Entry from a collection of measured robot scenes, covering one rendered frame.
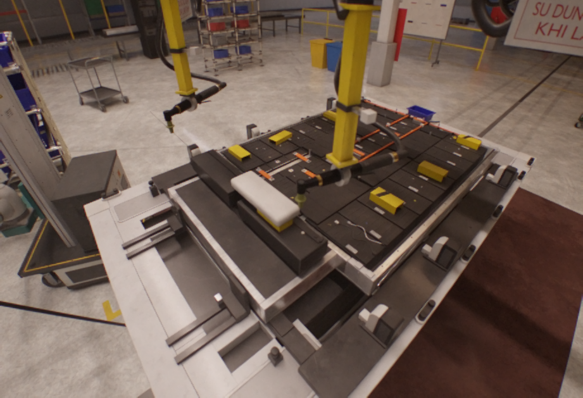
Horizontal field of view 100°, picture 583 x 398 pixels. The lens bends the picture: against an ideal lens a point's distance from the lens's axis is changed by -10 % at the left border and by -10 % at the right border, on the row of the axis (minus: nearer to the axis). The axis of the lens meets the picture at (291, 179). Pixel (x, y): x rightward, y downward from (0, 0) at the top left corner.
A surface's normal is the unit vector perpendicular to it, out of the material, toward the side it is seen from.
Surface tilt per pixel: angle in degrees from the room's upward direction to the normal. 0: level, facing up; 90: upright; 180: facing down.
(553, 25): 90
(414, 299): 0
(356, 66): 90
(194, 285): 0
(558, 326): 0
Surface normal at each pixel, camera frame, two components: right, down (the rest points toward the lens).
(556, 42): -0.43, 0.54
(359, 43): 0.44, 0.53
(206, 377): 0.00, -0.81
